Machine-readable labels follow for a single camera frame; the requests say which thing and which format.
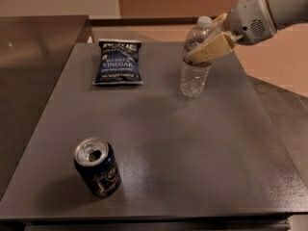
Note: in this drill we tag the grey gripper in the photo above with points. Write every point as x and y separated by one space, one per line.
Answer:
248 19

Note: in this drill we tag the clear plastic water bottle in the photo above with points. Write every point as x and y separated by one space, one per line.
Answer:
193 75

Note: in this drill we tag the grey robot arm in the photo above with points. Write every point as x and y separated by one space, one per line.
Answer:
285 13

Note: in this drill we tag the dark blue pepsi can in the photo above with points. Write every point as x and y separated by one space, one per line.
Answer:
95 160

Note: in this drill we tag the blue vinegar chips bag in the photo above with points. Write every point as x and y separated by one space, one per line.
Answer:
119 62

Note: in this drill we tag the dark side counter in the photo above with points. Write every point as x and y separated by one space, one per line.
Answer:
33 53

